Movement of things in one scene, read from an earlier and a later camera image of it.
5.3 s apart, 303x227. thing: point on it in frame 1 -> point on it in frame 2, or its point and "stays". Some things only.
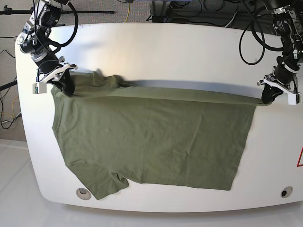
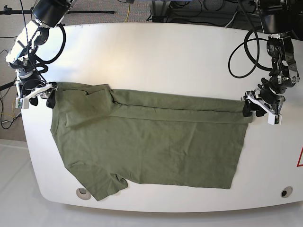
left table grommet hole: x=83 y=193 stays
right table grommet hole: x=286 y=191 stays
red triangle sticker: x=298 y=162 stays
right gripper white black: x=53 y=72 -> x=25 y=91
